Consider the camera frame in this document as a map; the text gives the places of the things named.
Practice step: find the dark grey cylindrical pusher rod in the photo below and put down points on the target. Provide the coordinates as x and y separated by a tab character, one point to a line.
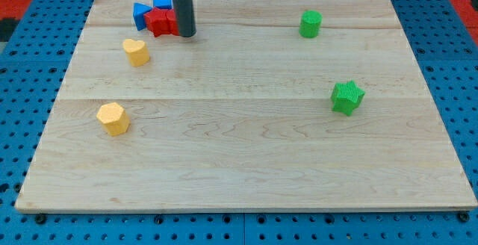
185	17

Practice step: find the yellow heart block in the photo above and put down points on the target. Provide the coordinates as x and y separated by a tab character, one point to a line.
136	52

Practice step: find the yellow hexagon block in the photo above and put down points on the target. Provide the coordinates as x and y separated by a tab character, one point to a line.
113	118

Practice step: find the blue cube block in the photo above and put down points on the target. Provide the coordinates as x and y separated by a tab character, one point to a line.
163	4

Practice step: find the red block behind rod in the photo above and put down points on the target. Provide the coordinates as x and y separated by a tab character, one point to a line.
172	22

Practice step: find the red star block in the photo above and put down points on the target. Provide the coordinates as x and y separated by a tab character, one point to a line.
157	22

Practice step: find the blue triangle block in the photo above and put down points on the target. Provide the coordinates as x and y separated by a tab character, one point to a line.
139	10

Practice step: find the green cylinder block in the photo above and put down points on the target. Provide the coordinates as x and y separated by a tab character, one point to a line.
310	24

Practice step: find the light wooden board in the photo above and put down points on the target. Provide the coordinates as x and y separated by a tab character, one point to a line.
238	118

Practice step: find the green star block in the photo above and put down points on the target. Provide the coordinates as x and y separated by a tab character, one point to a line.
346	97

